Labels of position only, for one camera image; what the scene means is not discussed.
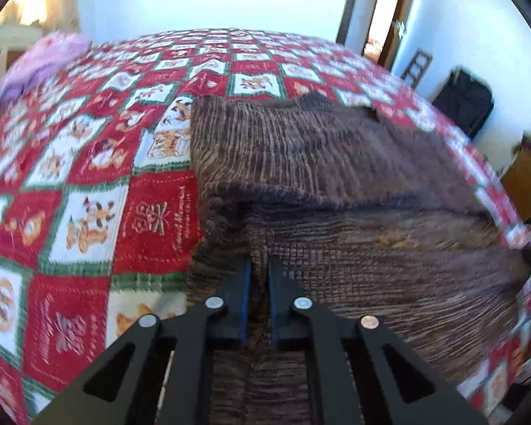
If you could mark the wooden cabinet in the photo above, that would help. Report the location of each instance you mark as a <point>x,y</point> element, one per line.
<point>524,181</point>

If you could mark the black folded luggage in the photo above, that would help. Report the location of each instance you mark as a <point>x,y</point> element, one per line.
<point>464,102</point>

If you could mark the brown knitted sun-pattern sweater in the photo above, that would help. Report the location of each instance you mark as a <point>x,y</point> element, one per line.
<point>336,164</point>

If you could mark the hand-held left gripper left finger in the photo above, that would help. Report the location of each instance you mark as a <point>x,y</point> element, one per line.
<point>246,279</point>

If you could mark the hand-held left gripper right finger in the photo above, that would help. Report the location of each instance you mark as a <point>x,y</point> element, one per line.
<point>274,283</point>

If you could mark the white and wood headboard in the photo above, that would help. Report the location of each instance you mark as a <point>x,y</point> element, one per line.
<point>0,40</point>

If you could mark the red patchwork printed blanket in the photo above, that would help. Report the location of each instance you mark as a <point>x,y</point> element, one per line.
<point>71,141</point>

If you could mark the wooden slatted chair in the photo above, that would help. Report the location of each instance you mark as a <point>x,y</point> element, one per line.
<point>418,68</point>

